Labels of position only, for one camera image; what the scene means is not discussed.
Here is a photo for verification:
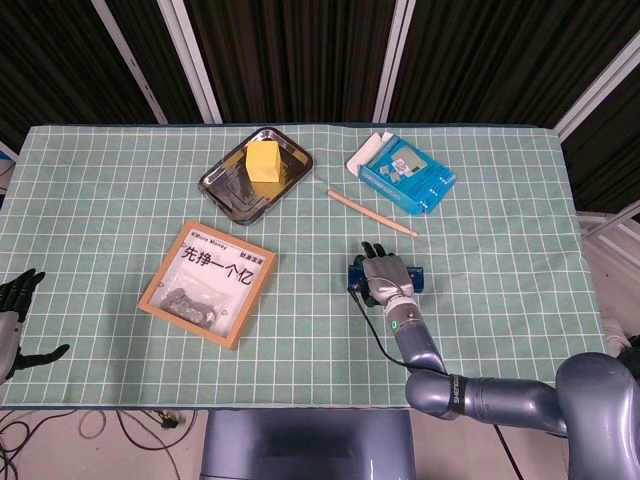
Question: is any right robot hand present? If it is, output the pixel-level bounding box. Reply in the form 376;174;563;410
352;241;417;309

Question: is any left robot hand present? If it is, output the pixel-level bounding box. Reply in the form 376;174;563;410
0;268;71;384

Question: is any dark blue glasses case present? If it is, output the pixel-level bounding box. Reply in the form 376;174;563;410
347;264;426;294

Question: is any wooden stick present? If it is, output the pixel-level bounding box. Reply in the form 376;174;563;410
326;188;419;239

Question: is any green checked tablecloth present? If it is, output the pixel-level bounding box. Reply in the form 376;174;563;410
0;123;617;409

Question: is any blue cardboard box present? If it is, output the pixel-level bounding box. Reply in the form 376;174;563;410
345;130;458;217

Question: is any yellow block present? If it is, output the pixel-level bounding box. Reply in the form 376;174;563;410
244;140;282;184

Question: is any dark metal tray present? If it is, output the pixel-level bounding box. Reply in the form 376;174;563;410
198;126;315;226

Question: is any blue grey robot torso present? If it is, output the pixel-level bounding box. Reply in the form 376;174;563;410
202;409;416;480

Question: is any black pleated screen panel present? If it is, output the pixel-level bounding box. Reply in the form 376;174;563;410
107;0;206;124
187;0;401;124
389;0;640;129
562;64;640;214
0;0;164;151

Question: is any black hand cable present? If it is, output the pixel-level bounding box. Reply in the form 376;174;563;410
349;282;451;375

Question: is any wooden frame coin box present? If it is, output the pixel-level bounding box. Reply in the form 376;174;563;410
137;219;279;353

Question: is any aluminium frame rail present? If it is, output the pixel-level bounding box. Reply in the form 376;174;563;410
579;207;640;244

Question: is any white double partition post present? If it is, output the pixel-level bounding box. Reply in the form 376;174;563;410
156;0;225;124

